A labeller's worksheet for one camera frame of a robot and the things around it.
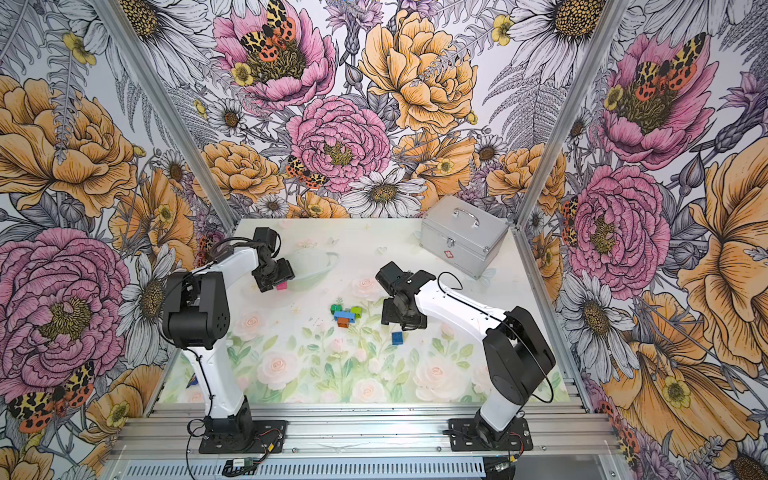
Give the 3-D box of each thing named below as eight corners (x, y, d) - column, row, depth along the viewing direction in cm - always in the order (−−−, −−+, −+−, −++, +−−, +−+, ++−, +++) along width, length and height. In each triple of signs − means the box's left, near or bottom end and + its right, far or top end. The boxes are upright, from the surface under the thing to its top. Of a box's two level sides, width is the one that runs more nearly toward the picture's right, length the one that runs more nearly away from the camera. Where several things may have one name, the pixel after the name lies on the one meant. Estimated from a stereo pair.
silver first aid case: (414, 247, 117) (417, 214, 104) (441, 223, 126) (447, 189, 112) (479, 288, 105) (491, 257, 92) (504, 258, 114) (518, 225, 100)
